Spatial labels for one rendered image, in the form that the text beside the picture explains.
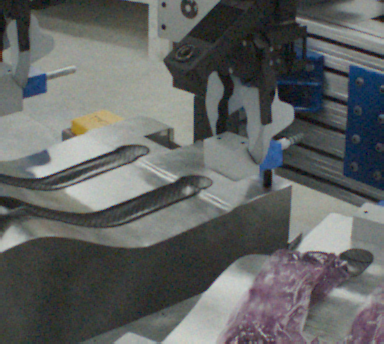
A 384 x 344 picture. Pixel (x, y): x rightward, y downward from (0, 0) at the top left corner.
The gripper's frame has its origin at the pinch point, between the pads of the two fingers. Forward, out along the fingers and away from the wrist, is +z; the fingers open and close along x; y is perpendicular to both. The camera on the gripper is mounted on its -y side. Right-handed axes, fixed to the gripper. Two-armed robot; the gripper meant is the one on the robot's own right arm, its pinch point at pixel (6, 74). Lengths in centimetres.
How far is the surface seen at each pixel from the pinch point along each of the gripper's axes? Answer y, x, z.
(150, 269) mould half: -5.0, -36.1, 9.6
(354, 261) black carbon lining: 12, -48, 10
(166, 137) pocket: 13.5, -15.7, 7.2
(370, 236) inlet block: 16, -47, 9
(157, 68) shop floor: 185, 202, 95
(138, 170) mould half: 4.1, -22.4, 6.4
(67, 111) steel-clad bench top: 19.9, 16.1, 15.1
